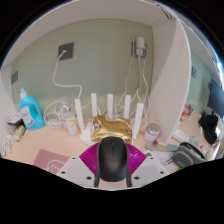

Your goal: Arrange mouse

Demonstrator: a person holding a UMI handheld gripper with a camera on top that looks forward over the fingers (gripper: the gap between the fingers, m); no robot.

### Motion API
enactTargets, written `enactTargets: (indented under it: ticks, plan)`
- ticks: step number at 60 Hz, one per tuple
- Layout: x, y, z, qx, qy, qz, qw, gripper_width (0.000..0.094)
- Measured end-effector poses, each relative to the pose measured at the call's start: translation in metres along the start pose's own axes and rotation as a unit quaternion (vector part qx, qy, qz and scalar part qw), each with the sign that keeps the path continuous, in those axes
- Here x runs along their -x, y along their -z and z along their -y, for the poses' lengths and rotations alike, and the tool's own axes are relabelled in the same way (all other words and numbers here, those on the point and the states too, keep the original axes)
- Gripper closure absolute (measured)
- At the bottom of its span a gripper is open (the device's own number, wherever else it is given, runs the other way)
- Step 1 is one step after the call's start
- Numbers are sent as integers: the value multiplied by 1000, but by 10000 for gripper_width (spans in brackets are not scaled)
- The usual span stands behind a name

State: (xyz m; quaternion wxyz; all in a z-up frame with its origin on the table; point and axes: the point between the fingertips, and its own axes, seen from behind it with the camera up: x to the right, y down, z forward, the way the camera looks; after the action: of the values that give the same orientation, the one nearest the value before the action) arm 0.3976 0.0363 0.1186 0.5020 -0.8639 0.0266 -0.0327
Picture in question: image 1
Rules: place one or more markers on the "white desk divider panel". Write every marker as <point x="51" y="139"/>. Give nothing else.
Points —
<point x="168" y="83"/>

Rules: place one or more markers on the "white power strip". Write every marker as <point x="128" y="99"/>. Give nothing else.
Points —
<point x="180" y="135"/>

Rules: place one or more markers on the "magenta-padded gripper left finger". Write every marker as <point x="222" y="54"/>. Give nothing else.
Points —
<point x="75" y="168"/>

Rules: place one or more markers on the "grey pencil case green trim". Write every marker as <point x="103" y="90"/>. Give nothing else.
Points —
<point x="186" y="155"/>

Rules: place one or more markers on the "black bag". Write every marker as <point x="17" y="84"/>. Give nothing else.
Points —
<point x="209" y="126"/>

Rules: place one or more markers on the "black computer mouse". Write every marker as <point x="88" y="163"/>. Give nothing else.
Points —
<point x="112" y="160"/>

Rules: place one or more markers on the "small grey wall socket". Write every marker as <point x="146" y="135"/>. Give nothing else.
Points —
<point x="194" y="72"/>

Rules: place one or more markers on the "pink mouse pad with drawing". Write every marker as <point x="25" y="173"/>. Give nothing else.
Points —
<point x="48" y="160"/>

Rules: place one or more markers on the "dark grey wall socket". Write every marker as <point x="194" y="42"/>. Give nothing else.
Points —
<point x="66" y="51"/>

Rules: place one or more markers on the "small jar with silver lid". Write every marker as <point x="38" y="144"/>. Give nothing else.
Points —
<point x="152" y="131"/>

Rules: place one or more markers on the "dark monitor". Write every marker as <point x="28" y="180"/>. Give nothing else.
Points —
<point x="216" y="98"/>

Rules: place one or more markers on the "grey blank wall plate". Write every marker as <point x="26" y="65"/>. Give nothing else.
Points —
<point x="14" y="77"/>

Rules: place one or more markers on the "small beige box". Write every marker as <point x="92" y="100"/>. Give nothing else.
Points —
<point x="19" y="132"/>

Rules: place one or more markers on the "gold foil bag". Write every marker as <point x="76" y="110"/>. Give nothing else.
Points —
<point x="111" y="126"/>

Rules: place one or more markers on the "clear jar with white label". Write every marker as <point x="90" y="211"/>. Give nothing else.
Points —
<point x="70" y="123"/>

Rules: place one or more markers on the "white router with antennas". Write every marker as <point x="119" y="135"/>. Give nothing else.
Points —
<point x="86" y="135"/>

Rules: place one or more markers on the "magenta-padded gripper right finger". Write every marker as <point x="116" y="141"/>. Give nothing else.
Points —
<point x="148" y="168"/>

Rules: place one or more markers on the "white wall charger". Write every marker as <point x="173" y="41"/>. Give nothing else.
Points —
<point x="140" y="45"/>

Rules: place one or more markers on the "blue detergent bottle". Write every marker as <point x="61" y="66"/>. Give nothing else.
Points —
<point x="30" y="113"/>

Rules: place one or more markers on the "small gold box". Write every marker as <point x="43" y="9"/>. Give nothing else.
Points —
<point x="159" y="144"/>

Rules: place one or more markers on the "stack of books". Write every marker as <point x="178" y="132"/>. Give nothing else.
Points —
<point x="15" y="118"/>

